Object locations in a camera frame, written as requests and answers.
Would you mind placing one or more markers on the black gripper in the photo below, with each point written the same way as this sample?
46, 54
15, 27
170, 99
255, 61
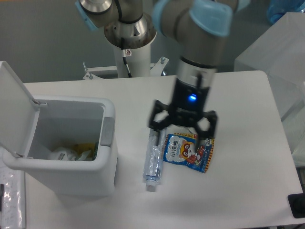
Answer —
185, 109

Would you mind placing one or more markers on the white plastic trash can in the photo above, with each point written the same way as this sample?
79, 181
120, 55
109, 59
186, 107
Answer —
32, 126

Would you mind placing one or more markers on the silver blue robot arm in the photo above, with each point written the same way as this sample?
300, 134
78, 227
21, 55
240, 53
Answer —
200, 26

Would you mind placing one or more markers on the trash inside can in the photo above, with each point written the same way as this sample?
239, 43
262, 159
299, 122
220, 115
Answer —
77, 152

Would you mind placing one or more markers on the small torn wrapper piece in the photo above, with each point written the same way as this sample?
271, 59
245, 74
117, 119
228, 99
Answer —
188, 130

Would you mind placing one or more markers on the blue snack bag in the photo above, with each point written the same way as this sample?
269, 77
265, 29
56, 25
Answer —
180, 150

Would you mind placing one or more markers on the crushed clear plastic bottle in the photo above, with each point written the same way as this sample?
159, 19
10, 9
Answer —
153, 165

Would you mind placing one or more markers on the blue water jug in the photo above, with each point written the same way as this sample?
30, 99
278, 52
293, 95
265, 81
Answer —
278, 8

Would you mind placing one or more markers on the black device at edge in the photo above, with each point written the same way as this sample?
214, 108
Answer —
297, 205

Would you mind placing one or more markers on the white pedestal base frame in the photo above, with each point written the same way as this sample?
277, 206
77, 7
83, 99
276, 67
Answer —
111, 72

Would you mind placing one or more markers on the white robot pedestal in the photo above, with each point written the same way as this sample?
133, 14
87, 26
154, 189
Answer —
132, 42

